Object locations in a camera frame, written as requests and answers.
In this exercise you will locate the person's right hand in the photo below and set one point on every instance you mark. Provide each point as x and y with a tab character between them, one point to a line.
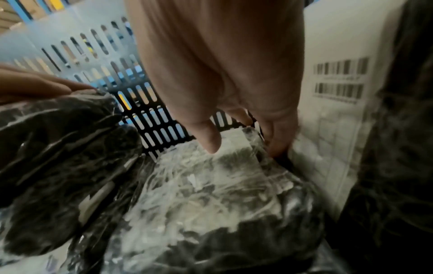
220	53

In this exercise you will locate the person's left hand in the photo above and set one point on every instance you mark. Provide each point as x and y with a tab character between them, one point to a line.
30	84

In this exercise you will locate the clear bagged black garment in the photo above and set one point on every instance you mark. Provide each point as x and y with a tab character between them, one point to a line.
57	160
209	203

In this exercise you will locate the blue metal shelving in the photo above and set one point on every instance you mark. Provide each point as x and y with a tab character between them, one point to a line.
27	9

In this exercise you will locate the black perforated plastic crate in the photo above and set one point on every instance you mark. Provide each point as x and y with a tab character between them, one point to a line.
149	123

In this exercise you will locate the white barcode label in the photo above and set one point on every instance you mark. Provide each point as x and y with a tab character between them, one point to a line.
338	120

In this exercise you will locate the bagged black garment barcode label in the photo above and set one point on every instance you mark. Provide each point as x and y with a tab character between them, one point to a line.
399	160

